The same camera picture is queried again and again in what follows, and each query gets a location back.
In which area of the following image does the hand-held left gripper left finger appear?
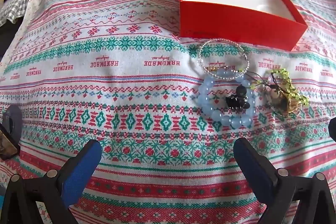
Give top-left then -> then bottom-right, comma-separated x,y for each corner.
0,139 -> 103,224

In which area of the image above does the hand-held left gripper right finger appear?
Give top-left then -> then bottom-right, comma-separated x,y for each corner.
233,138 -> 336,224

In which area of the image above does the blue beaded bracelet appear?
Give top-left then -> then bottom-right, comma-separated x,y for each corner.
197,68 -> 256,127

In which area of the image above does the thin grey beaded bracelet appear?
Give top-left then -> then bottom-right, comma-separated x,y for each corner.
265,76 -> 303,118

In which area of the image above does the black hair claw clip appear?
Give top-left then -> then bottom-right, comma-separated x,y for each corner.
225,85 -> 252,110

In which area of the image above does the gold hair clip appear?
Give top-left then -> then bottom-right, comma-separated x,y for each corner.
276,98 -> 303,116

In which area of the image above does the clear beaded bracelet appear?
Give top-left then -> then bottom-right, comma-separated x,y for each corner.
199,39 -> 248,71
202,56 -> 250,80

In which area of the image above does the green beaded bracelet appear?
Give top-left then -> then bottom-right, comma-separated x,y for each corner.
236,69 -> 310,107

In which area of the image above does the red cardboard box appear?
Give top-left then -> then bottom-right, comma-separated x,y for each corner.
179,0 -> 308,52

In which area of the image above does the dark flat device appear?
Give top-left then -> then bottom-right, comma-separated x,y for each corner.
0,123 -> 19,161

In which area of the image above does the grey round pad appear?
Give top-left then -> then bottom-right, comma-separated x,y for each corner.
2,105 -> 23,143

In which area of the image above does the patterned tablecloth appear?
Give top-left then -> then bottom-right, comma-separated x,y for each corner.
0,0 -> 336,224

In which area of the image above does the checked cloth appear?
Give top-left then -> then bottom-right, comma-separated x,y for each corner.
0,0 -> 35,28

